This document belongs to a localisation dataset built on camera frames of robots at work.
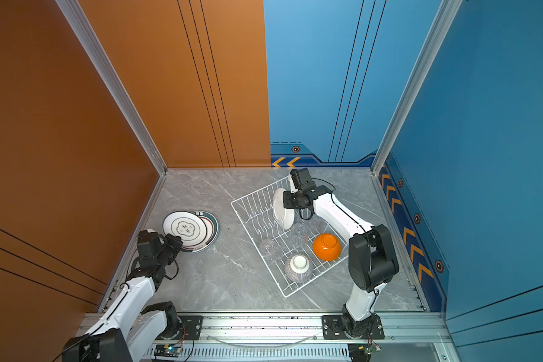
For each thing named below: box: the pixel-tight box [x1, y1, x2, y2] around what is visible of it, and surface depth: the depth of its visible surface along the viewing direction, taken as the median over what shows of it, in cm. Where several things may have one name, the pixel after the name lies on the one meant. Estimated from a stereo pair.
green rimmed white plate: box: [187, 210, 219, 254], surface depth 96 cm
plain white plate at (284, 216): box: [272, 187, 295, 231], surface depth 92 cm
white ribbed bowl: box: [284, 253, 313, 284], surface depth 81 cm
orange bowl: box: [312, 232, 342, 262], surface depth 88 cm
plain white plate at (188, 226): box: [162, 211, 208, 247], surface depth 93 cm
